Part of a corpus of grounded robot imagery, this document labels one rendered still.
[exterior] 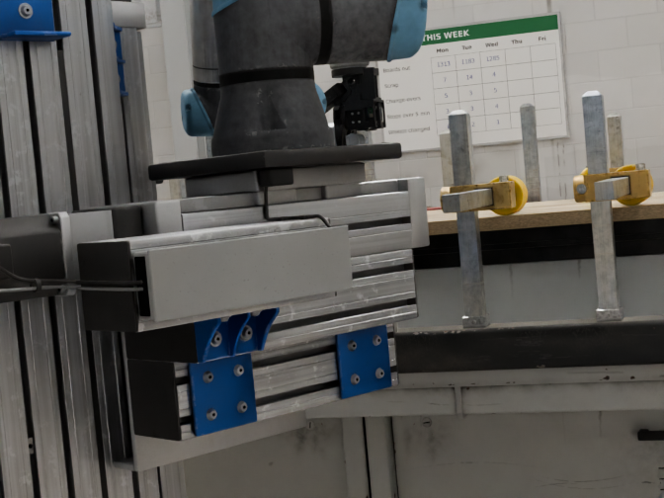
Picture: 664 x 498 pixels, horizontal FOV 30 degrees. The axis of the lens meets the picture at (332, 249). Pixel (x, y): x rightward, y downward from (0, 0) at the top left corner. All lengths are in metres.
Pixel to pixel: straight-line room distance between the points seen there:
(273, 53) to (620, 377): 1.12
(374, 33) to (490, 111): 8.05
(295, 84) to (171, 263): 0.37
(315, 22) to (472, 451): 1.39
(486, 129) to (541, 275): 7.03
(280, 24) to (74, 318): 0.42
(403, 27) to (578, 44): 8.01
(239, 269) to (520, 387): 1.23
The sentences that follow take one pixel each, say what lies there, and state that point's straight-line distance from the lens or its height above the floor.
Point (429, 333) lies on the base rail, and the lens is 2.37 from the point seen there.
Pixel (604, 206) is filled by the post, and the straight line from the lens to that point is 2.31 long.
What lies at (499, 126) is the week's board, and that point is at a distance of 9.54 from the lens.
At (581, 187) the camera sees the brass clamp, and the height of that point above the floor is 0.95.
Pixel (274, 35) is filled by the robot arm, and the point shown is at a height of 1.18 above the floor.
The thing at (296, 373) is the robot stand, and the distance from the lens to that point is 1.51.
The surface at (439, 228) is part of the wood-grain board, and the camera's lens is 2.54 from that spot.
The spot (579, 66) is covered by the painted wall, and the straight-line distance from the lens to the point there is 9.51.
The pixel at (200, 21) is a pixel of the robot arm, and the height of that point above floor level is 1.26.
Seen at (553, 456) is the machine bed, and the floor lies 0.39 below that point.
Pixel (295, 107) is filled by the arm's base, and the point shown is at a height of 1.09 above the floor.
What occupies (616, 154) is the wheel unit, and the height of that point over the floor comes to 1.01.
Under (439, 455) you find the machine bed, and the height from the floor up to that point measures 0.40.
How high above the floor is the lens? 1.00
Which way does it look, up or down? 3 degrees down
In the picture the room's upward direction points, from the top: 5 degrees counter-clockwise
